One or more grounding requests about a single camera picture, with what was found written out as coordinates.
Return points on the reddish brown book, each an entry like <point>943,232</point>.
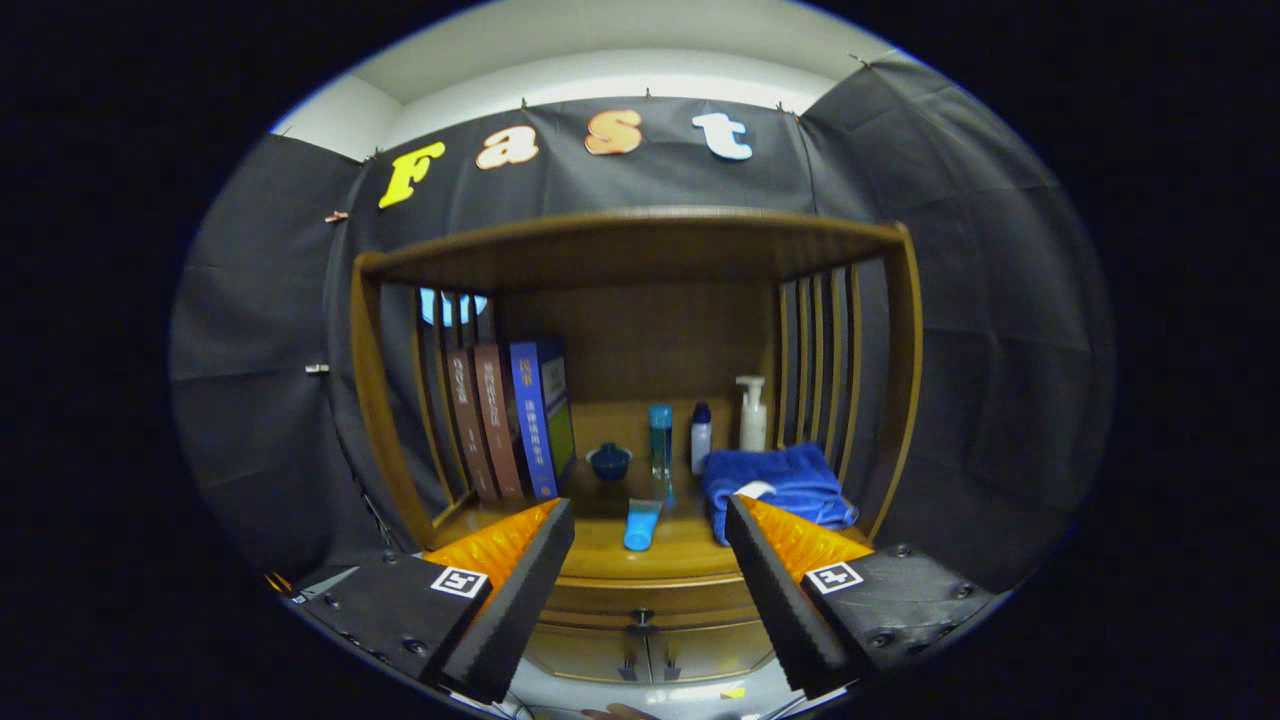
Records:
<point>497,420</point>

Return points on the wooden cabinet door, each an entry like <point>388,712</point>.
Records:
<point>585,655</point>
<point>710,650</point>

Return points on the white pump bottle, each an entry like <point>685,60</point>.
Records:
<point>753,425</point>

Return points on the blue lidded teacup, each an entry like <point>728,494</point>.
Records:
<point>609,465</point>

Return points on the wooden drawer with black knob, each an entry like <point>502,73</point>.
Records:
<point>690,600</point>

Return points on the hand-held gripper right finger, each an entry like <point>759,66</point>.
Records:
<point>780,610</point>

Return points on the light blue cosmetic tube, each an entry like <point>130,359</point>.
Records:
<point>642,525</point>

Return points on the thick blue book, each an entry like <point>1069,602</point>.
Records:
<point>532,420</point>

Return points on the white bottle with blue cap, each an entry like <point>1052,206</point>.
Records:
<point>700,445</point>

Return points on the dark brown book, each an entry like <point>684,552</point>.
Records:
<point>468,420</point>

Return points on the blue folded towel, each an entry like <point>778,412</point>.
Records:
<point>790,480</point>

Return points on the wooden cabinet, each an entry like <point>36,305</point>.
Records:
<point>650,340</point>

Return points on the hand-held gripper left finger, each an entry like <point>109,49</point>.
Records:
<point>520,610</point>

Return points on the wooden countertop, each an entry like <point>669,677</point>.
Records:
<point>590,530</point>

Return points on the tall blue glass bottle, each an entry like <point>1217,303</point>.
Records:
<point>660,440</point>

